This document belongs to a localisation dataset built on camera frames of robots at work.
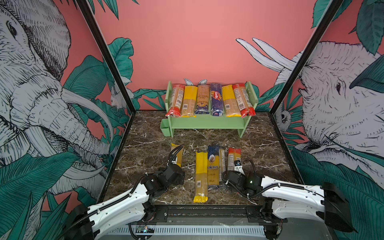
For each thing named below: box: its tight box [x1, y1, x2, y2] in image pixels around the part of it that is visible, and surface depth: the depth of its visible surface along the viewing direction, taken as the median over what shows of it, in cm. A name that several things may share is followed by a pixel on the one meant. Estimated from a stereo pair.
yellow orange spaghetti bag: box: [222, 84, 242, 118], surface depth 86 cm
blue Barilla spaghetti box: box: [210, 83, 224, 117], surface depth 85 cm
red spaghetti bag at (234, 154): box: [228, 147, 242, 171], surface depth 96 cm
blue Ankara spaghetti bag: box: [207, 145, 220, 186], surface depth 90 cm
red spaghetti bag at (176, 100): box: [165, 83, 185, 118], surface depth 85 cm
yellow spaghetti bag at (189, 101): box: [180, 85, 198, 117], surface depth 85 cm
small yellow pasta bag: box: [195, 84, 211, 114], surface depth 88 cm
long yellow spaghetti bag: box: [193, 151, 209, 203], surface depth 86 cm
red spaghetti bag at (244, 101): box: [232, 83, 256, 118], surface depth 86 cm
